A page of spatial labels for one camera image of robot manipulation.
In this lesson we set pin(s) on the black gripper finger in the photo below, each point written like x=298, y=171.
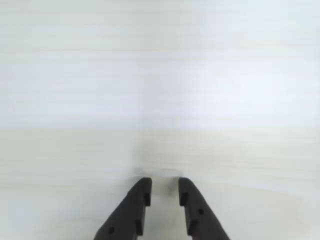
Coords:
x=125, y=215
x=200, y=220

